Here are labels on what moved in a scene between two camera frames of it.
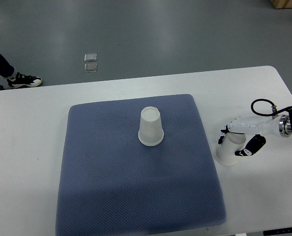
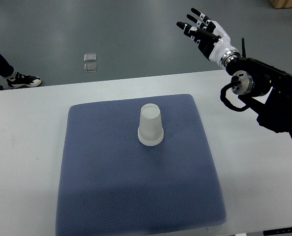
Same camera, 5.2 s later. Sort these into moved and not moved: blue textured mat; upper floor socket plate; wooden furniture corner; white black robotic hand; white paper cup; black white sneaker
Moved: white paper cup; white black robotic hand
Not moved: blue textured mat; upper floor socket plate; wooden furniture corner; black white sneaker
